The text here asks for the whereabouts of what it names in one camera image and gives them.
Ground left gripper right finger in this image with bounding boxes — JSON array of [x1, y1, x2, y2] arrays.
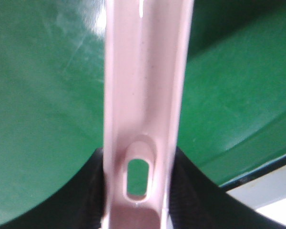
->
[[169, 148, 286, 229]]

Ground white outer rim left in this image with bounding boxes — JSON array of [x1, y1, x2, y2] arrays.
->
[[227, 165, 286, 226]]

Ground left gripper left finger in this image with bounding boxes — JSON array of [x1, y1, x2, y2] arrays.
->
[[0, 148, 105, 229]]

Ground pink plastic dustpan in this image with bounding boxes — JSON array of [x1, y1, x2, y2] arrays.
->
[[102, 0, 194, 229]]

